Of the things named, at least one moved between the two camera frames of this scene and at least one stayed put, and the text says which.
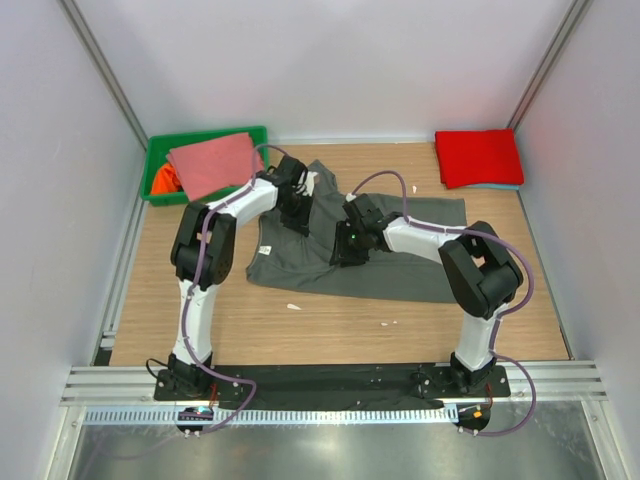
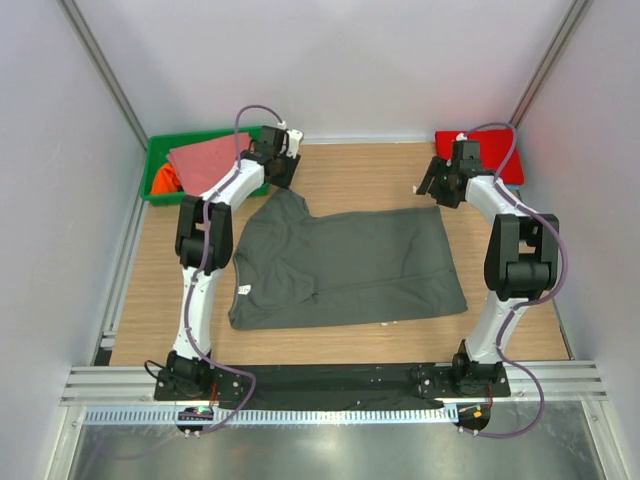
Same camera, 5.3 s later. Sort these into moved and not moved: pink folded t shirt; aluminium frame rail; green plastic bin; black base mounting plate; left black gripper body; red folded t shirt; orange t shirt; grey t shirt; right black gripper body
Moved: right black gripper body; grey t shirt; left black gripper body
Not moved: pink folded t shirt; aluminium frame rail; orange t shirt; red folded t shirt; green plastic bin; black base mounting plate
